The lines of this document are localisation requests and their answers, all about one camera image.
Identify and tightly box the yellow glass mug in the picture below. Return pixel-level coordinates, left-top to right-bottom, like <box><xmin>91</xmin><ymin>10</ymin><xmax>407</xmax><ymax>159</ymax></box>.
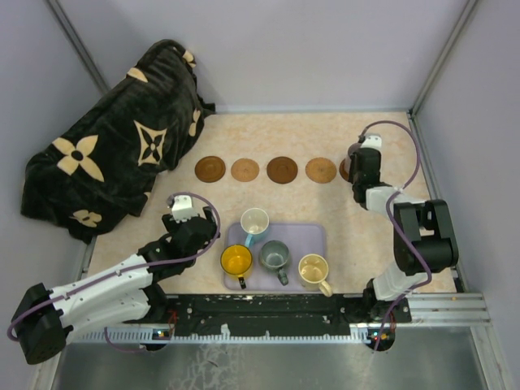
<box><xmin>220</xmin><ymin>245</ymin><xmax>254</xmax><ymax>290</ymax></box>

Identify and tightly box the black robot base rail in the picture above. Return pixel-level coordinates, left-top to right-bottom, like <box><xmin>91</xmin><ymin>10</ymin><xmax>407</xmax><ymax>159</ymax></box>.
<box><xmin>126</xmin><ymin>287</ymin><xmax>390</xmax><ymax>337</ymax></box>

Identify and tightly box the grey green mug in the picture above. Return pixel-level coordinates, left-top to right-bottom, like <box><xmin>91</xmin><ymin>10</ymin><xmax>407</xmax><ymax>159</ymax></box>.
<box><xmin>259</xmin><ymin>240</ymin><xmax>291</xmax><ymax>286</ymax></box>

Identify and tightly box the lavender plastic tray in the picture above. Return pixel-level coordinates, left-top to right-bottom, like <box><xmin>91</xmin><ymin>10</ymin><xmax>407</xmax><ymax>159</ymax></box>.
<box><xmin>223</xmin><ymin>223</ymin><xmax>327</xmax><ymax>293</ymax></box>

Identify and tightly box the purple glass mug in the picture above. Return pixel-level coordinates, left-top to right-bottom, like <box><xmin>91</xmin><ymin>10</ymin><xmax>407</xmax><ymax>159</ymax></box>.
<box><xmin>344</xmin><ymin>142</ymin><xmax>362</xmax><ymax>171</ymax></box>

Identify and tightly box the black floral blanket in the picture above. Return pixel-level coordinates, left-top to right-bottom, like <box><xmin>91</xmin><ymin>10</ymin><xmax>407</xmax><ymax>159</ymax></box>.
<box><xmin>20</xmin><ymin>40</ymin><xmax>215</xmax><ymax>243</ymax></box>

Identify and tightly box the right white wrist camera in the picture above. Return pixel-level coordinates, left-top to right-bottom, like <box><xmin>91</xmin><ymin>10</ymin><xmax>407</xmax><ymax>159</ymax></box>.
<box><xmin>360</xmin><ymin>133</ymin><xmax>383</xmax><ymax>151</ymax></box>

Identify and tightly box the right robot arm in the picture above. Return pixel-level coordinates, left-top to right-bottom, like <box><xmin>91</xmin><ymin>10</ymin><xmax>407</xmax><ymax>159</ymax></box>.
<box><xmin>344</xmin><ymin>144</ymin><xmax>459</xmax><ymax>322</ymax></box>

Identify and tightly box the woven rattan coaster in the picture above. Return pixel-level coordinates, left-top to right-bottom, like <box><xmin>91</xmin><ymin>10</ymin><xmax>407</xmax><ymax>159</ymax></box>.
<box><xmin>231</xmin><ymin>158</ymin><xmax>259</xmax><ymax>182</ymax></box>
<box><xmin>305</xmin><ymin>157</ymin><xmax>337</xmax><ymax>184</ymax></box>

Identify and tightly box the brown wooden coaster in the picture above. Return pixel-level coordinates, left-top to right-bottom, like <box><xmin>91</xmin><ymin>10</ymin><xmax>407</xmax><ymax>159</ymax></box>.
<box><xmin>339</xmin><ymin>159</ymin><xmax>349</xmax><ymax>181</ymax></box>
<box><xmin>194</xmin><ymin>156</ymin><xmax>226</xmax><ymax>183</ymax></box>

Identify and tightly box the dark wooden coaster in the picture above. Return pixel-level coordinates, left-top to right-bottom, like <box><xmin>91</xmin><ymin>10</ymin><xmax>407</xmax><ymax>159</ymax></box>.
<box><xmin>266</xmin><ymin>156</ymin><xmax>298</xmax><ymax>184</ymax></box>

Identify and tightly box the white blue mug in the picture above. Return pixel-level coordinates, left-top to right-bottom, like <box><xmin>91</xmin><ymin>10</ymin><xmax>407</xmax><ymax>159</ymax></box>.
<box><xmin>240</xmin><ymin>208</ymin><xmax>270</xmax><ymax>248</ymax></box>

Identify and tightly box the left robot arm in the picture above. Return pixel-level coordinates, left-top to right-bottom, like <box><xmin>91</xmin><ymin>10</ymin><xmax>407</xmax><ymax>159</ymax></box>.
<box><xmin>7</xmin><ymin>206</ymin><xmax>220</xmax><ymax>365</ymax></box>

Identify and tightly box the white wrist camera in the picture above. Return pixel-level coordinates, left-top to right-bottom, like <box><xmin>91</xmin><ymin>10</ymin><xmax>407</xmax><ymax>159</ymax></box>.
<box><xmin>360</xmin><ymin>133</ymin><xmax>383</xmax><ymax>151</ymax></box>
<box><xmin>167</xmin><ymin>194</ymin><xmax>199</xmax><ymax>223</ymax></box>

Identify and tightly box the cream ceramic mug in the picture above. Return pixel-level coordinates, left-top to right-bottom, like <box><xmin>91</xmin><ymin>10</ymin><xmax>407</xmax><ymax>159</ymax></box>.
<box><xmin>297</xmin><ymin>253</ymin><xmax>333</xmax><ymax>297</ymax></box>

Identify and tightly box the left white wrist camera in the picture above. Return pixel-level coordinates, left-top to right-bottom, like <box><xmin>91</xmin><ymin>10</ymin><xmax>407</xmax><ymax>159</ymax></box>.
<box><xmin>167</xmin><ymin>194</ymin><xmax>199</xmax><ymax>223</ymax></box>

